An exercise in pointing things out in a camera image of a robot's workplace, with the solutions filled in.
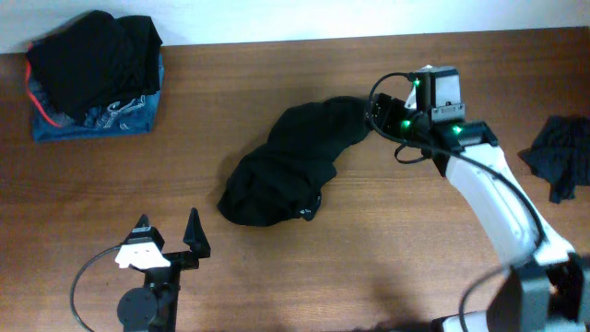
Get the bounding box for crumpled dark navy garment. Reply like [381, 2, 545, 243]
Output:
[519, 115, 589, 204]

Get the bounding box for folded black garment on pile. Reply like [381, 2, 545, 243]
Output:
[26, 10, 162, 123]

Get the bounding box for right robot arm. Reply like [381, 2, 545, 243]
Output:
[366, 65, 589, 332]

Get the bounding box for black t-shirt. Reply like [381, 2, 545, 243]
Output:
[217, 96, 370, 227]

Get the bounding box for grey garment with pink trim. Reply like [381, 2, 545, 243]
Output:
[25, 59, 75, 131]

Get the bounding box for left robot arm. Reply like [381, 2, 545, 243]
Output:
[115, 208, 211, 332]

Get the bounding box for folded blue jeans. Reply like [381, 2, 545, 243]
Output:
[30, 53, 166, 143]

